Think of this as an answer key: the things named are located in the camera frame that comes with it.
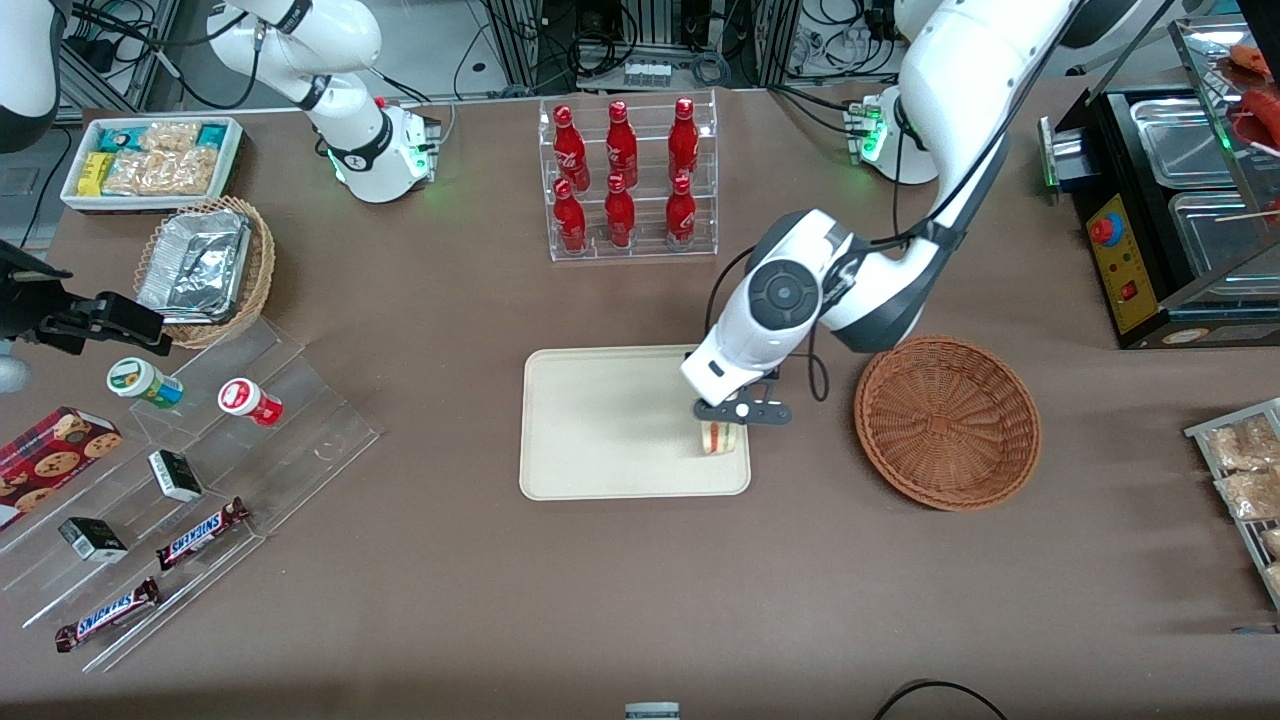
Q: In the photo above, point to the white power strip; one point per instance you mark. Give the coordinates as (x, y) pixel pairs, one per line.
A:
(647, 73)

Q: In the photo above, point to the teal snack packet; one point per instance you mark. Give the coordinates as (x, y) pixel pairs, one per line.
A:
(120, 138)

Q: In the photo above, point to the aluminium foil tray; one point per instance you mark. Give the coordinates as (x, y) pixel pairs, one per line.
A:
(195, 265)

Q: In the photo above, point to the white plastic snack bin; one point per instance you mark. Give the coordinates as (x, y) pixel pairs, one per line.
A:
(75, 200)

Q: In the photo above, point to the tray of packaged crackers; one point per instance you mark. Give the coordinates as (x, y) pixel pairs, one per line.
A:
(1200, 430)

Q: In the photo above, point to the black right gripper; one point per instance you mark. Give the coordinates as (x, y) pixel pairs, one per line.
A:
(22, 303)

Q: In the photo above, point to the red cookie box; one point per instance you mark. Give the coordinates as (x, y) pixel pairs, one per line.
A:
(50, 462)

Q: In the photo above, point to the clear bag of pastry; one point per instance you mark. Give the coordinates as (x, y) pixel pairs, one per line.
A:
(1250, 495)
(1240, 445)

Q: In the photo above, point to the small grey device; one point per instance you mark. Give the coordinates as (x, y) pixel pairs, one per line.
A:
(652, 711)

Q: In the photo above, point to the red cola bottle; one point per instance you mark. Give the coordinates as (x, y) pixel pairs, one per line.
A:
(681, 216)
(683, 145)
(619, 218)
(569, 222)
(621, 148)
(570, 150)

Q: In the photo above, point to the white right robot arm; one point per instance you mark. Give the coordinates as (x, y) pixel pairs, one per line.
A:
(355, 130)

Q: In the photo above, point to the clear bag of crackers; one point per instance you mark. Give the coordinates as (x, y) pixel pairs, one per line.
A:
(160, 172)

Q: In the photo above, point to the brown round wicker basket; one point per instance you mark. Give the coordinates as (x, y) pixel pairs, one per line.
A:
(945, 425)

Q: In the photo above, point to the red lid cup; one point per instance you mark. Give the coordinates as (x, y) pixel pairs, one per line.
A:
(248, 400)

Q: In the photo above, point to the clear acrylic bottle rack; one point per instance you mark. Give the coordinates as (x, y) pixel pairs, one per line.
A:
(630, 250)

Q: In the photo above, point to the clear acrylic stepped display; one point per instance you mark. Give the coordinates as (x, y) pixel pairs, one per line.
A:
(300, 440)

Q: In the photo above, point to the black food warmer appliance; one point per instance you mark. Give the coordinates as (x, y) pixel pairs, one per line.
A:
(1130, 280)

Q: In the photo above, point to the steel warmer pan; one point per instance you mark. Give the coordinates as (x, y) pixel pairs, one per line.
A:
(1180, 140)
(1215, 235)

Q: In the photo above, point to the yellow snack bar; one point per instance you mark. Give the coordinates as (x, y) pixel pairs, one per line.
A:
(95, 174)

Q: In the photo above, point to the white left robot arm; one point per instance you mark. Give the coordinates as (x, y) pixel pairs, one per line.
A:
(960, 80)

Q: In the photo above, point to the triangle sandwich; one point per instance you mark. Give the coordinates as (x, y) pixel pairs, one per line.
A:
(722, 438)

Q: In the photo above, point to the beige plastic tray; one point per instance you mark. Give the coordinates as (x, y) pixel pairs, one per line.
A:
(600, 430)

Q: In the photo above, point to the red orange food item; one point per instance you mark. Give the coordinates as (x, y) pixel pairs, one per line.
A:
(1258, 100)

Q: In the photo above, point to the tan wicker basket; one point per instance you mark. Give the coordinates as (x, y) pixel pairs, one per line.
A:
(262, 260)

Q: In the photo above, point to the snickers chocolate bar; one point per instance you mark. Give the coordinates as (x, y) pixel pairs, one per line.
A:
(200, 534)
(108, 614)

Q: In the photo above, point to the small black box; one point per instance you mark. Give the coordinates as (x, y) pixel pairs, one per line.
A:
(92, 540)
(175, 476)

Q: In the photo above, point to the green lid cup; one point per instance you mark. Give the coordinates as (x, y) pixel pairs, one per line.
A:
(140, 380)

